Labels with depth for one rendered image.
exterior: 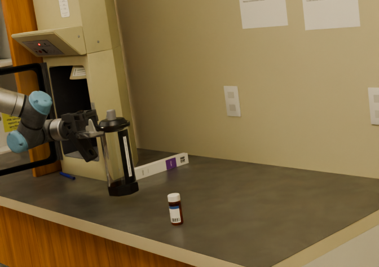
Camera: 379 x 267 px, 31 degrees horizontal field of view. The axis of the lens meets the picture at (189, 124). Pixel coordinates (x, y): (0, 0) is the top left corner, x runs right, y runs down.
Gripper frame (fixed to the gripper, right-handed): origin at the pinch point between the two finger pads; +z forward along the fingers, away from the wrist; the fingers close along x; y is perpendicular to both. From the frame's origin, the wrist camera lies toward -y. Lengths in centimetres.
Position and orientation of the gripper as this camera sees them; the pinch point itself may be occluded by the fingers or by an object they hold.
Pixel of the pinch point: (113, 131)
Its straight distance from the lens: 218.0
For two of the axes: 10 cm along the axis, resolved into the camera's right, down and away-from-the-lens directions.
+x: 5.5, -2.2, 8.1
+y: -1.8, -9.7, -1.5
